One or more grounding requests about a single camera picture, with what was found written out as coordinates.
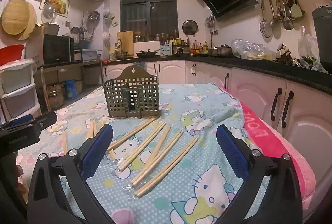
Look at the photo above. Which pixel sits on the black kitchen countertop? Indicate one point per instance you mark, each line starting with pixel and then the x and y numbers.
pixel 259 64

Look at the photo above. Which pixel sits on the fruit wall poster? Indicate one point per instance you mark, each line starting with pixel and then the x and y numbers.
pixel 55 2

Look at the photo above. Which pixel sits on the black microwave oven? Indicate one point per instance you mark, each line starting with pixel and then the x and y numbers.
pixel 53 48

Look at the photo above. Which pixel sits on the red plastic basin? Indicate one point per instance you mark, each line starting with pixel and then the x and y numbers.
pixel 10 54

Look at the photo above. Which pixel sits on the dark blender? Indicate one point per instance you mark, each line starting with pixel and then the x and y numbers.
pixel 77 35

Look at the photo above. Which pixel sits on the white plastic drawer unit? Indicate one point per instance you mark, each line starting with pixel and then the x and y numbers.
pixel 18 83

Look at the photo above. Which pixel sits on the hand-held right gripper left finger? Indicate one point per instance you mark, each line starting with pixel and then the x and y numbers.
pixel 97 146

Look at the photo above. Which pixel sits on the pile of ginger roots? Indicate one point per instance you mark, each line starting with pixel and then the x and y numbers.
pixel 282 54

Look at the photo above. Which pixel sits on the green plastic utensil holder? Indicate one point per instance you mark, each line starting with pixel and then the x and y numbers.
pixel 129 76

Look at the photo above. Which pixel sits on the clear plastic bag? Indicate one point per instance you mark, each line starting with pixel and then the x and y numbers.
pixel 249 48

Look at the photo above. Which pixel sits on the blue plastic knife rack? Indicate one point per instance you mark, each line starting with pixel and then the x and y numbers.
pixel 166 50

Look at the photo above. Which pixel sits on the dark kitchen window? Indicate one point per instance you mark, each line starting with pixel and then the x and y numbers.
pixel 149 6

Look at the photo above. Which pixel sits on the row of glass jars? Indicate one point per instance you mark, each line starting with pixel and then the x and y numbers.
pixel 155 37

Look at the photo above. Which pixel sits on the cat printed blue blanket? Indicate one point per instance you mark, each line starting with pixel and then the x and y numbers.
pixel 181 109

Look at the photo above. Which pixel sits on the steel pot with lid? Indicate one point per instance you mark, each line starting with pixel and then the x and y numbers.
pixel 224 51

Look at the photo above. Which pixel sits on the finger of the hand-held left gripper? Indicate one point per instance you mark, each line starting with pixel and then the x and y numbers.
pixel 22 120
pixel 42 121

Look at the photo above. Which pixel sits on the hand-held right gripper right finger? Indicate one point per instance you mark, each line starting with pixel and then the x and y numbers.
pixel 230 146

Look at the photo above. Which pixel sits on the grey tall appliance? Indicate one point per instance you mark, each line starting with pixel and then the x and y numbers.
pixel 323 37

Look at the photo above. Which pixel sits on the wooden cutting board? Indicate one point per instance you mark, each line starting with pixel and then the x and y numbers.
pixel 127 39

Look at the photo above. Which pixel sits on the small steel pot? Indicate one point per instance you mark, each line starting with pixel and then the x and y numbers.
pixel 212 52

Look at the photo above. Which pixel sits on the group of condiment bottles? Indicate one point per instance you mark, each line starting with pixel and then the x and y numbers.
pixel 199 47

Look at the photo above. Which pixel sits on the steel pot lid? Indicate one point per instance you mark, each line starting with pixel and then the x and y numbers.
pixel 190 27

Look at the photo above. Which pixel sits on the round bamboo tray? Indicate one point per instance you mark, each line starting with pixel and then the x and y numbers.
pixel 18 17

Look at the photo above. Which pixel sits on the blue tin can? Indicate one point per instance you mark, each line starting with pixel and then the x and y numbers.
pixel 69 90

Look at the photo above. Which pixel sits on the glass pot lid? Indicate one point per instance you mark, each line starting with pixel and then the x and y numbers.
pixel 49 12

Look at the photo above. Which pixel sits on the row of hanging kitchen utensils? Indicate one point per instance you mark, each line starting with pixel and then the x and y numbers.
pixel 288 23

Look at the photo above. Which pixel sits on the metal kitchen faucet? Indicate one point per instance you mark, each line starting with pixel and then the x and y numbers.
pixel 119 45

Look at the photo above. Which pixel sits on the wooden storage shelf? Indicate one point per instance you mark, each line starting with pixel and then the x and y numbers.
pixel 77 63

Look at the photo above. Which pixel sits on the light blue plastic container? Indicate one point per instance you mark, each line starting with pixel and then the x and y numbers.
pixel 90 54

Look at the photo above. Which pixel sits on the person's left hand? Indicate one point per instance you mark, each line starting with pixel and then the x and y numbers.
pixel 20 169

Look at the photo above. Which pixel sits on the bunch of wooden chopsticks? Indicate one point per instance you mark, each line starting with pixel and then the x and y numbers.
pixel 167 165

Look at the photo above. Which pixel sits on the black wok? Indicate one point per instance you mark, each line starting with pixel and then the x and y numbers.
pixel 147 54

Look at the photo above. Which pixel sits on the plastic bag of greens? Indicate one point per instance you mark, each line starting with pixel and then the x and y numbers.
pixel 307 50

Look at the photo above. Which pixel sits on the pink towel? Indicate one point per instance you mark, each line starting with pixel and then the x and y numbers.
pixel 275 146

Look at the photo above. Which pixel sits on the large steel stockpot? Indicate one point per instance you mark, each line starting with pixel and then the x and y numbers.
pixel 55 96

